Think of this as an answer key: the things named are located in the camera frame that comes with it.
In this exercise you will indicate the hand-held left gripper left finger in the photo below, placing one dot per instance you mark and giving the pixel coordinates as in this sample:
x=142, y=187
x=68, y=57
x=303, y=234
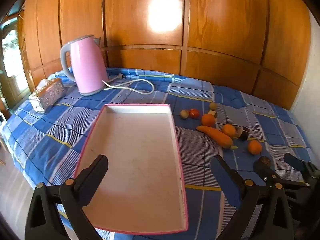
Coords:
x=96, y=172

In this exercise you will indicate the orange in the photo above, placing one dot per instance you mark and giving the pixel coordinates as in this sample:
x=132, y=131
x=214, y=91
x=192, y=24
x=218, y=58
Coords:
x=229, y=130
x=254, y=147
x=208, y=120

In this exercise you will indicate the red tomato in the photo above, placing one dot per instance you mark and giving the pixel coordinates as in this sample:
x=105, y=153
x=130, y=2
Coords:
x=194, y=113

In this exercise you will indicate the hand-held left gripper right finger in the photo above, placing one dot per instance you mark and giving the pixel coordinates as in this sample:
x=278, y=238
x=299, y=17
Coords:
x=225, y=180

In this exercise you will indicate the glass window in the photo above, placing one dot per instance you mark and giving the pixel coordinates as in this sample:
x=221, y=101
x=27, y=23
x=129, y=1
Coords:
x=11, y=52

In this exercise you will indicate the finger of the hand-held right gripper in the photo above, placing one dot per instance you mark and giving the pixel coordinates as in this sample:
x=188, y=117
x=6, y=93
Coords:
x=262, y=171
x=295, y=162

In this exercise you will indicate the small beige round fruit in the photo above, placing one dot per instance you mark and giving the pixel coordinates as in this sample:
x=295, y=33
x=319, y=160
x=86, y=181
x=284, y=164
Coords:
x=212, y=105
x=184, y=114

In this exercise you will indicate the pink electric kettle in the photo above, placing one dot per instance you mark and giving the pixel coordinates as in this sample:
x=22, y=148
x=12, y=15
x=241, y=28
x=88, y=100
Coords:
x=86, y=65

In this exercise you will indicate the carrot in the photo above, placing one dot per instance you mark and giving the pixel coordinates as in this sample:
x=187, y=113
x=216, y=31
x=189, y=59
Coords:
x=216, y=137

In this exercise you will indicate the dark brown round fruit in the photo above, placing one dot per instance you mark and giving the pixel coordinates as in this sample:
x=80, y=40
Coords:
x=265, y=160

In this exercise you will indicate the wooden wardrobe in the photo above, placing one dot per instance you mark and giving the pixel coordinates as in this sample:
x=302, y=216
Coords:
x=212, y=30

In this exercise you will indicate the dark cylinder piece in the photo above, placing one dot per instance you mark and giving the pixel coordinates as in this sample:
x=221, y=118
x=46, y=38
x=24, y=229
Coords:
x=243, y=133

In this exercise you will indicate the blue plaid blanket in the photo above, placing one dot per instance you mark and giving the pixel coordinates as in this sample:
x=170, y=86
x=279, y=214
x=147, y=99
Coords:
x=55, y=135

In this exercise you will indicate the silver tissue box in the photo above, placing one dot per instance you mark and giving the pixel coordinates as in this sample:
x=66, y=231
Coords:
x=50, y=93

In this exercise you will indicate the pink rimmed white tray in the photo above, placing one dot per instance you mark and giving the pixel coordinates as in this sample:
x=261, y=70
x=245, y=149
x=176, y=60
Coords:
x=135, y=160

